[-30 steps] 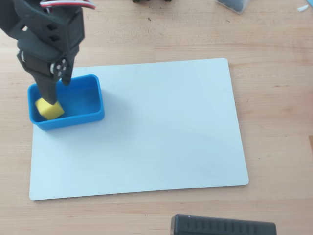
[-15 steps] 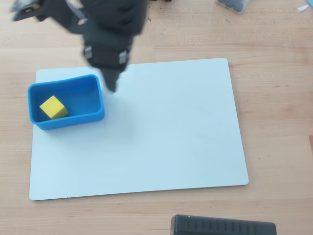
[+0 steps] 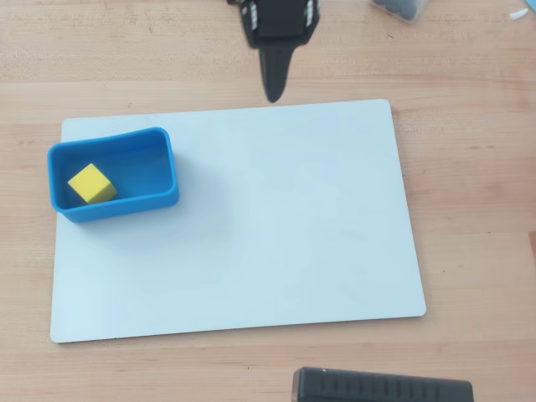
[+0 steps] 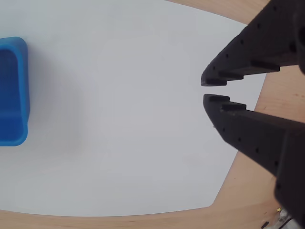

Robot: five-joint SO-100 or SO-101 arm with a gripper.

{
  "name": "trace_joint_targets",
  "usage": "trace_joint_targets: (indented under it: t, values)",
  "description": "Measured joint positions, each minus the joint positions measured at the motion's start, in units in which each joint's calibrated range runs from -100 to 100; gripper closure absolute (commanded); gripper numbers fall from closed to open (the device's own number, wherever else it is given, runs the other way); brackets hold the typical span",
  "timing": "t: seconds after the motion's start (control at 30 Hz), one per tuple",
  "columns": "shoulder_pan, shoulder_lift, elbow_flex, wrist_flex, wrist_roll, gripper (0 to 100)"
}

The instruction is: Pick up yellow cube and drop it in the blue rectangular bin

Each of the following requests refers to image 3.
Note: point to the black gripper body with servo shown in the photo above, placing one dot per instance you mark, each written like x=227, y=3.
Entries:
x=280, y=26

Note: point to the small white scrap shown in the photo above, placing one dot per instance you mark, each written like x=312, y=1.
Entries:
x=518, y=14

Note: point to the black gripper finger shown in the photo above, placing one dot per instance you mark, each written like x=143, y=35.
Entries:
x=277, y=71
x=262, y=63

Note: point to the yellow cube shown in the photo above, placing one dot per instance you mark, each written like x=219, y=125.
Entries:
x=90, y=186

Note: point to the black ribbed device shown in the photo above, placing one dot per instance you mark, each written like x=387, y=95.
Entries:
x=377, y=387

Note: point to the white rectangular board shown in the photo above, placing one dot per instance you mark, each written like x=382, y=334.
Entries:
x=251, y=234

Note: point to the clear container with black parts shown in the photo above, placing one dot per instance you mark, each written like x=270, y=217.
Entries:
x=400, y=8

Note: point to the blue rectangular bin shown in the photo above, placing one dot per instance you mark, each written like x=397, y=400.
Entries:
x=138, y=207

